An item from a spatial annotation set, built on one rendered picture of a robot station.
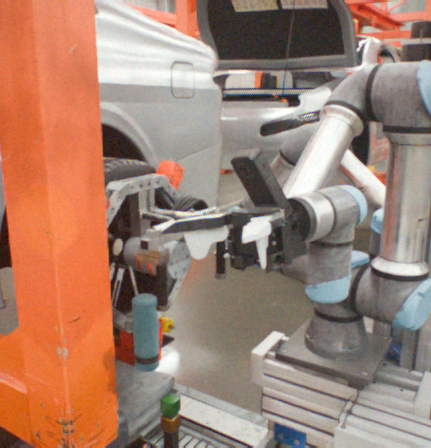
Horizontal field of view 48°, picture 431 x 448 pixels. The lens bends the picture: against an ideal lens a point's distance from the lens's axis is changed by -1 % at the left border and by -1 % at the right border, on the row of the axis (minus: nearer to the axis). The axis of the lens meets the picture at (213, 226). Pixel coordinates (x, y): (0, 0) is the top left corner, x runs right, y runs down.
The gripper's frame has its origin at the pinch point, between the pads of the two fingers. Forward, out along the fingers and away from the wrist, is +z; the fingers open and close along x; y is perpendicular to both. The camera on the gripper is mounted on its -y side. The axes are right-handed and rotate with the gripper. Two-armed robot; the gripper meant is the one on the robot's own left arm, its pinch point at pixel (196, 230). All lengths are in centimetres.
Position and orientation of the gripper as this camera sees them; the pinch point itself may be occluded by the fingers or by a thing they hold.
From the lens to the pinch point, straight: 60.8
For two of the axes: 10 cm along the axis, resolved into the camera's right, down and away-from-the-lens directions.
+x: -6.8, -0.5, 7.3
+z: -7.2, 1.8, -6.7
